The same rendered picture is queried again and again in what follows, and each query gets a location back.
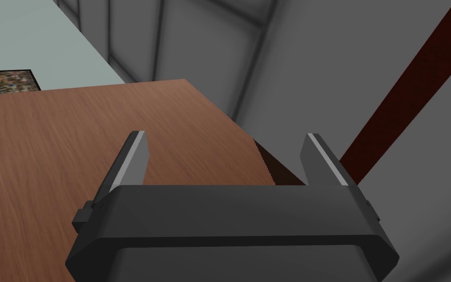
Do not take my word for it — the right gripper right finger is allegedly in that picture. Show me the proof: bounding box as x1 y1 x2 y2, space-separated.
299 133 369 202

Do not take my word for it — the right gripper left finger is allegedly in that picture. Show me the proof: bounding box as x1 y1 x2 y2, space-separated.
91 131 150 203

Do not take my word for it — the brown wooden table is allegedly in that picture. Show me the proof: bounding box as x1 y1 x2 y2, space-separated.
0 79 306 282

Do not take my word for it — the speckled picture with black frame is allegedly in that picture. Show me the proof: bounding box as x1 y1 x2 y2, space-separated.
0 69 42 96

